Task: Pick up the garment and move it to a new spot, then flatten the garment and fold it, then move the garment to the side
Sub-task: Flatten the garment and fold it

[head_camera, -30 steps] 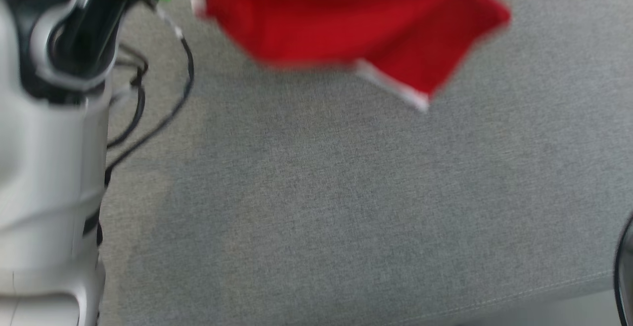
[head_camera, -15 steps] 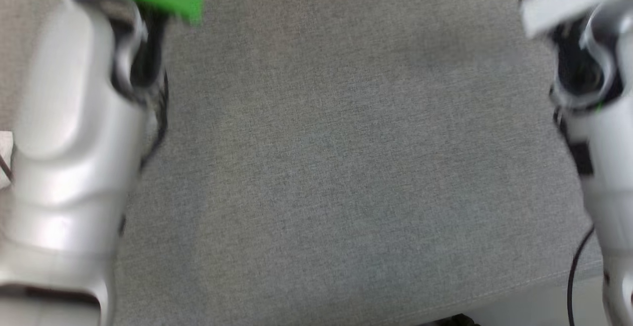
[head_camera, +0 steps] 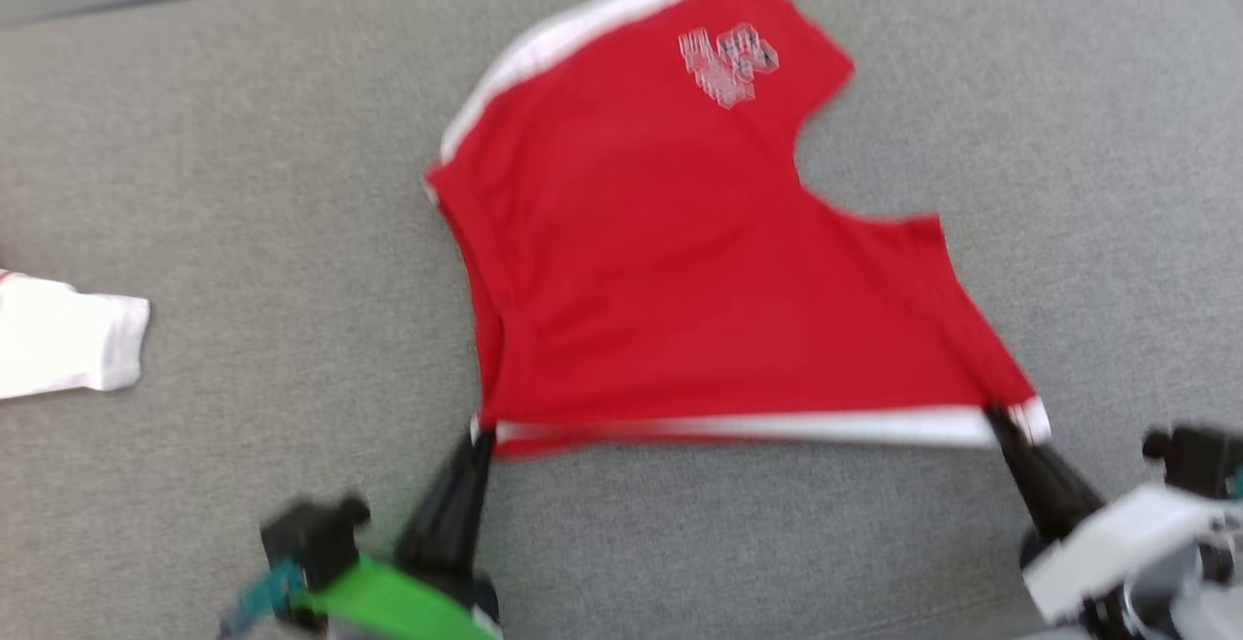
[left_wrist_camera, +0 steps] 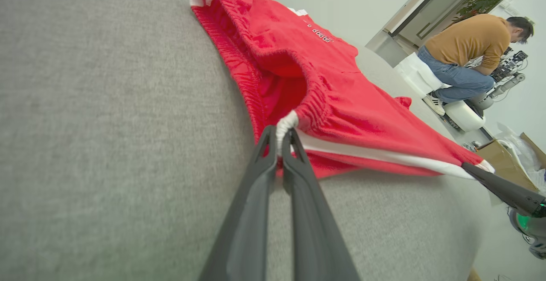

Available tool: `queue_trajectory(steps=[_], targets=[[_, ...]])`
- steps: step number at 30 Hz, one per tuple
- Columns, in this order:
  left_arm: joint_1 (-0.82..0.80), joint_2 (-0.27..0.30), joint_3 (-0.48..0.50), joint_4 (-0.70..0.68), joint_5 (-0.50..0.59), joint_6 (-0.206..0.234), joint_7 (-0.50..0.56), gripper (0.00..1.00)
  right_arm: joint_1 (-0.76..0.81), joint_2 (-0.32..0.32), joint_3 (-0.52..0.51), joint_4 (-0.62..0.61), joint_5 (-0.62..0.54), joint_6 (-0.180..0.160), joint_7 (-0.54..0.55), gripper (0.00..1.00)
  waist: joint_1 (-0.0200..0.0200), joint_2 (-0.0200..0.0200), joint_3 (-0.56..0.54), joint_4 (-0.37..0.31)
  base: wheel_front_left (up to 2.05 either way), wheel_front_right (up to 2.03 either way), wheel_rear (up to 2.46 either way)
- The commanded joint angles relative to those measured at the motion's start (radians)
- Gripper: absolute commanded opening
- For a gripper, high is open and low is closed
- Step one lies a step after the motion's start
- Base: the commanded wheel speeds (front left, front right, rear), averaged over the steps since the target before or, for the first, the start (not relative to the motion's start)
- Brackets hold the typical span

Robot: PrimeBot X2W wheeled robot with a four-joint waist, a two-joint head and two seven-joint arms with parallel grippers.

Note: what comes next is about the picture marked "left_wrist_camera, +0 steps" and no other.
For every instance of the brown cardboard box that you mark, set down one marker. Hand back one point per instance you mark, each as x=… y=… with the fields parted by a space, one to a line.
x=503 y=161

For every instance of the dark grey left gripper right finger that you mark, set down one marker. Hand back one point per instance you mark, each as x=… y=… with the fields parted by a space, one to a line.
x=315 y=238

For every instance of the clear plastic bag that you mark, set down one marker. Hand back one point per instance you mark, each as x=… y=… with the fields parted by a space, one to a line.
x=527 y=153

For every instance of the green potted plant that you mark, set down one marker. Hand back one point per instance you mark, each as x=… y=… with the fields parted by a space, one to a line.
x=482 y=1

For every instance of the red shorts with white stripe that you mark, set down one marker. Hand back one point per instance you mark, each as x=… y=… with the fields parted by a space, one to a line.
x=341 y=102

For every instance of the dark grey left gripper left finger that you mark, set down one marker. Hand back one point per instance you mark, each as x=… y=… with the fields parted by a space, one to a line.
x=243 y=238

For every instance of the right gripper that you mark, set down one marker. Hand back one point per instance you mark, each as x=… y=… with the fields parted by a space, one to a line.
x=533 y=230

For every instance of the person in brown sweater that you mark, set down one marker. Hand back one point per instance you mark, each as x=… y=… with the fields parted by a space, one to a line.
x=465 y=42

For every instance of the white padded seat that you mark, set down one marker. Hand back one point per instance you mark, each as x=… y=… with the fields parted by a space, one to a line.
x=416 y=74

